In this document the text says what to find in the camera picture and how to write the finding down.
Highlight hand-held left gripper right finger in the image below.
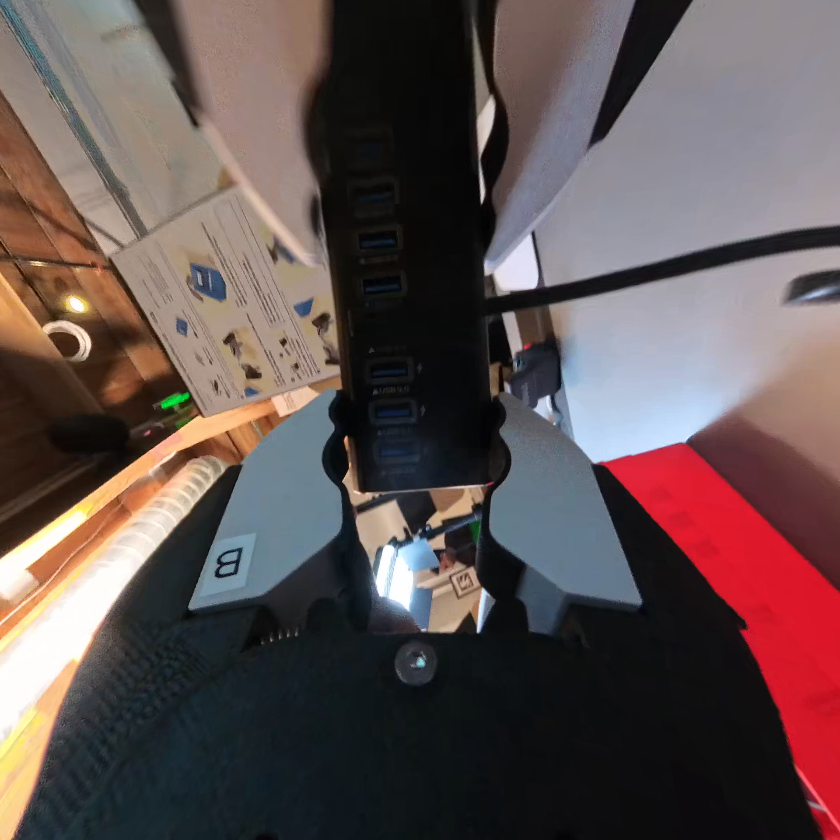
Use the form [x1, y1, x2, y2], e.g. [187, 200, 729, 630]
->
[474, 391, 644, 636]

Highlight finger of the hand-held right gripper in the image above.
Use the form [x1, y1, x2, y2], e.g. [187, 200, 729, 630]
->
[177, 0, 332, 265]
[484, 0, 637, 271]

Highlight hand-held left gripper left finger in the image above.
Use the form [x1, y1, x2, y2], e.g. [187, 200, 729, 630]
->
[188, 389, 378, 634]

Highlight red plastic bin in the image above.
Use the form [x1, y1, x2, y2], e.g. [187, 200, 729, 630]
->
[600, 443, 840, 840]

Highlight black usb hub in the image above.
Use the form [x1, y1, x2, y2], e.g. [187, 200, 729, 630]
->
[308, 0, 500, 494]

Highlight paper notice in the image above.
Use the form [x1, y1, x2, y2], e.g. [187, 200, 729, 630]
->
[271, 386, 324, 417]

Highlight black battery charger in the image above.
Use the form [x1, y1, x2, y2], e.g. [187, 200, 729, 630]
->
[508, 338, 562, 411]

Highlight printed instruction sheet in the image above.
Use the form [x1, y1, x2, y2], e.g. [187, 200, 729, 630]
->
[112, 187, 342, 417]

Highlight silver air duct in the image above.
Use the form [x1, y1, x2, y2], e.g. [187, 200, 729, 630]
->
[0, 455, 229, 729]

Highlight black cable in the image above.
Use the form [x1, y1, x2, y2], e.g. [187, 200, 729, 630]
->
[486, 226, 840, 316]

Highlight white cable bundle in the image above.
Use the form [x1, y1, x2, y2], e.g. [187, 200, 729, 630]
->
[42, 319, 93, 363]

